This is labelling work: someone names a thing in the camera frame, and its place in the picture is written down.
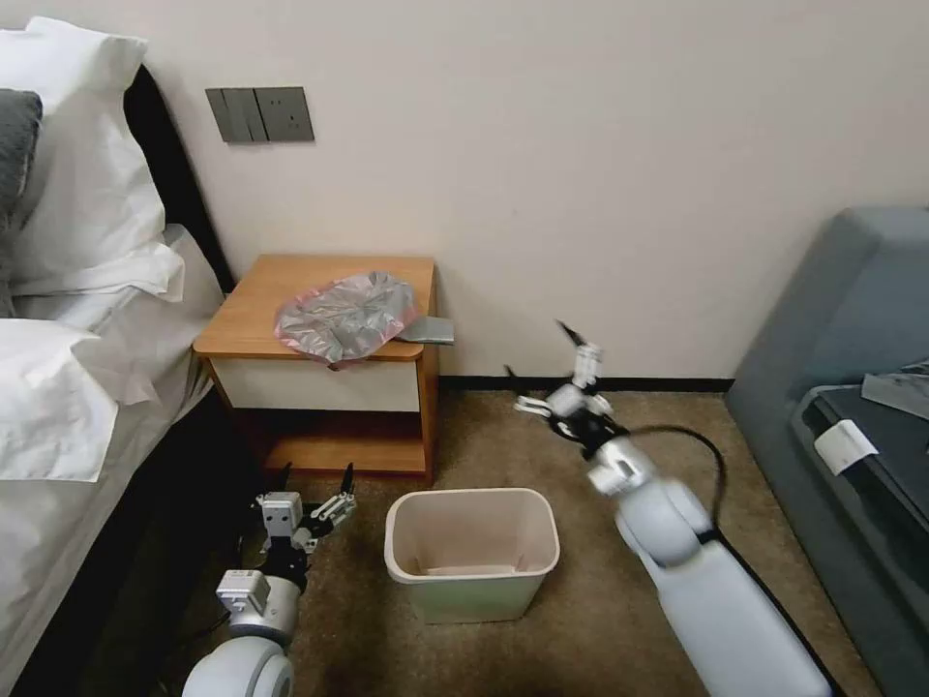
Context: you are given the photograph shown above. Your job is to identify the grey-blue sofa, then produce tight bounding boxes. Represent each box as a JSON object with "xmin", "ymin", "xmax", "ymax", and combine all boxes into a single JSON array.
[{"xmin": 725, "ymin": 206, "xmax": 929, "ymax": 697}]

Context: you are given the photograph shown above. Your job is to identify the dark grey pillow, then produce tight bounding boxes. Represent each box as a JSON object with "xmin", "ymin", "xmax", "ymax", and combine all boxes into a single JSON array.
[{"xmin": 0, "ymin": 89, "xmax": 45, "ymax": 235}]

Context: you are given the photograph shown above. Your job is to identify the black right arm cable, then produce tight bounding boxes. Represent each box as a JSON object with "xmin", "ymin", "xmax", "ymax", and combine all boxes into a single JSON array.
[{"xmin": 627, "ymin": 424, "xmax": 803, "ymax": 627}]

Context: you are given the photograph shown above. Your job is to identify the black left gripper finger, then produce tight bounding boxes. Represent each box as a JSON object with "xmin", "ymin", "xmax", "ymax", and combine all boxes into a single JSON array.
[
  {"xmin": 252, "ymin": 461, "xmax": 294, "ymax": 511},
  {"xmin": 304, "ymin": 462, "xmax": 358, "ymax": 543}
]

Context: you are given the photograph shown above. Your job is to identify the large white pillow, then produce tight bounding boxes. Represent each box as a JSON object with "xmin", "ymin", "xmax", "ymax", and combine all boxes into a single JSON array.
[{"xmin": 0, "ymin": 15, "xmax": 187, "ymax": 300}]

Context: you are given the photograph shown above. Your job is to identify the wooden nightstand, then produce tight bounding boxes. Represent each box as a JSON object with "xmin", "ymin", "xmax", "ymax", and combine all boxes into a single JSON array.
[{"xmin": 191, "ymin": 254, "xmax": 440, "ymax": 489}]

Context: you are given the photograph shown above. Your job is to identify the beige plastic trash can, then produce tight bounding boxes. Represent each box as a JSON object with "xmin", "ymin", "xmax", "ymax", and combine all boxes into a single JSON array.
[{"xmin": 384, "ymin": 487, "xmax": 561, "ymax": 626}]

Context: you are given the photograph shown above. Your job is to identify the grey wall switch socket panel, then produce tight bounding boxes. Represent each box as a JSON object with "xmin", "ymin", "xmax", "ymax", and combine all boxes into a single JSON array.
[{"xmin": 205, "ymin": 86, "xmax": 315, "ymax": 146}]

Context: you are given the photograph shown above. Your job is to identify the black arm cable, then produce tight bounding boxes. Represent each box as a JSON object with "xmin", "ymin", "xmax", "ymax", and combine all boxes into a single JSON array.
[
  {"xmin": 185, "ymin": 533, "xmax": 271, "ymax": 644},
  {"xmin": 627, "ymin": 424, "xmax": 803, "ymax": 627}
]

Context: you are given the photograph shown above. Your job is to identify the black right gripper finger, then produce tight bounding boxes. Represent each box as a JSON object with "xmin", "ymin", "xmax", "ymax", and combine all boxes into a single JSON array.
[
  {"xmin": 504, "ymin": 365, "xmax": 554, "ymax": 416},
  {"xmin": 554, "ymin": 318, "xmax": 606, "ymax": 390}
]

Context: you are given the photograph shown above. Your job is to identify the white bed mattress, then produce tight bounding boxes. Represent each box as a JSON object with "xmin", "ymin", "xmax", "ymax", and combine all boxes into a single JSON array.
[{"xmin": 0, "ymin": 223, "xmax": 227, "ymax": 687}]

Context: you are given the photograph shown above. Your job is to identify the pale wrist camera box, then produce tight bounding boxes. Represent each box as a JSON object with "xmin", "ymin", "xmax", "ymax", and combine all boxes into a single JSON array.
[
  {"xmin": 260, "ymin": 492, "xmax": 303, "ymax": 540},
  {"xmin": 548, "ymin": 384, "xmax": 598, "ymax": 416}
]

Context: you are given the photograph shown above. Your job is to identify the white paper label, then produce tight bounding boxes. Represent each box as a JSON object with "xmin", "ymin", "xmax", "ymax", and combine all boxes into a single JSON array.
[{"xmin": 814, "ymin": 420, "xmax": 882, "ymax": 477}]

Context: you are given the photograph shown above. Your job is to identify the dark grey plastic storage box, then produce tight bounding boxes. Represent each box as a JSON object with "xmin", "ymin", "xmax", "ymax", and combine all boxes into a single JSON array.
[{"xmin": 789, "ymin": 376, "xmax": 929, "ymax": 697}]

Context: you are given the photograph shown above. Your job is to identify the grey garbage bag pink rim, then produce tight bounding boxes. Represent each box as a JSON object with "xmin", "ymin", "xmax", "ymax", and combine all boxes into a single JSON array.
[{"xmin": 274, "ymin": 269, "xmax": 423, "ymax": 373}]

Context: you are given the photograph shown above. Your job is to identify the black bed headboard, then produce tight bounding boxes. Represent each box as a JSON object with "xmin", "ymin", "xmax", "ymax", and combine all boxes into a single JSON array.
[{"xmin": 121, "ymin": 61, "xmax": 238, "ymax": 293}]

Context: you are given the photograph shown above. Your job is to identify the white nightstand drawer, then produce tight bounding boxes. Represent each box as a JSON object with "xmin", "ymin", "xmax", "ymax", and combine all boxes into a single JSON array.
[{"xmin": 210, "ymin": 354, "xmax": 422, "ymax": 414}]

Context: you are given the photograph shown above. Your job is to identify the white folded duvet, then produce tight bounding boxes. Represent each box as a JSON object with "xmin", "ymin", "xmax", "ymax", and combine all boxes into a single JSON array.
[{"xmin": 0, "ymin": 318, "xmax": 165, "ymax": 482}]

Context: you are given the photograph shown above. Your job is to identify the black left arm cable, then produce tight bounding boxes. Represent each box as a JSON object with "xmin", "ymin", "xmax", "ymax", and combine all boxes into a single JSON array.
[{"xmin": 185, "ymin": 533, "xmax": 271, "ymax": 644}]

